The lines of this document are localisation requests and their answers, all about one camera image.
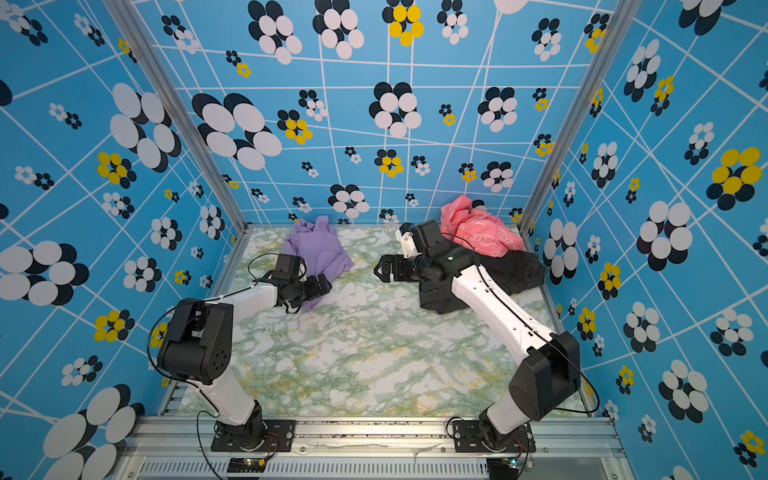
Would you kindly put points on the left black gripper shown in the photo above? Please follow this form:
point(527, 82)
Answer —
point(314, 291)

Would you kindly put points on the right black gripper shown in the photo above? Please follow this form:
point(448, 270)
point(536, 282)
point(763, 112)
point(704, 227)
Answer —
point(400, 264)

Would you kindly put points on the purple cloth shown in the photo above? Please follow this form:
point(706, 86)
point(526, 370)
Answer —
point(318, 244)

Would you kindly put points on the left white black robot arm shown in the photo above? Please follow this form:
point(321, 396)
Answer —
point(196, 348)

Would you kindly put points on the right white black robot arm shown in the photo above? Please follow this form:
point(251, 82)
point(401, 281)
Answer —
point(548, 370)

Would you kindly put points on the pink patterned cloth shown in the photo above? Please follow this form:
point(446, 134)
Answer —
point(475, 229)

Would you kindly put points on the black cloth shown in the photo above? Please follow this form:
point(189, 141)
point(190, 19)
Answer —
point(513, 273)

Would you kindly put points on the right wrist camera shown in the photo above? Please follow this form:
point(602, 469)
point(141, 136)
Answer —
point(411, 239)

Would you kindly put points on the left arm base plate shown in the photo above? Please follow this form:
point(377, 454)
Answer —
point(268, 436)

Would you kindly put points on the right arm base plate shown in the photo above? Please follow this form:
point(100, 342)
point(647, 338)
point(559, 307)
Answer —
point(478, 436)

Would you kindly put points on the aluminium front rail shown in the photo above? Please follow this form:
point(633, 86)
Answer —
point(377, 448)

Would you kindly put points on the left corner aluminium post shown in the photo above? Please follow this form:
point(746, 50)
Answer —
point(128, 23)

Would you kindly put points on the corner aluminium post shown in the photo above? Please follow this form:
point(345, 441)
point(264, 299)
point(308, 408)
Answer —
point(128, 23)
point(620, 22)

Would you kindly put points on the right corner aluminium post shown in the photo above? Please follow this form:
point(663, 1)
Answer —
point(620, 22)

